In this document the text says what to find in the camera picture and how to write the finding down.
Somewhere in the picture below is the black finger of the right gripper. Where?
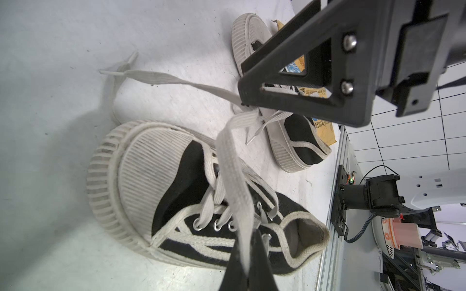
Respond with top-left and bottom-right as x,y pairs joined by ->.
238,1 -> 390,127

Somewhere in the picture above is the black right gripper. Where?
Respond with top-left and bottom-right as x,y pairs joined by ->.
376,1 -> 466,118

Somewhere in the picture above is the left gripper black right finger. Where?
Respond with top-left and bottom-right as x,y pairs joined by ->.
248,230 -> 278,291

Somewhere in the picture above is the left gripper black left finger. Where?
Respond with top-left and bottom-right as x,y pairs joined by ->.
218,240 -> 249,291

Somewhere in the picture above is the black white sneaker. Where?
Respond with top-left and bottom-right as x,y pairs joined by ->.
86,110 -> 330,275
101,13 -> 331,173

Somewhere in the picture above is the pink white background device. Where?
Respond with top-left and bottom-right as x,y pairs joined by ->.
376,218 -> 423,259

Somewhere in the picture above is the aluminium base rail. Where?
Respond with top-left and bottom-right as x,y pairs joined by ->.
316,126 -> 383,291

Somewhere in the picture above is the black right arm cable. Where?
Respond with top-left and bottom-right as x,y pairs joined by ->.
341,164 -> 399,244

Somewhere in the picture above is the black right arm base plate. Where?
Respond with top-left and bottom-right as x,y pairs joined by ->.
330,164 -> 348,236

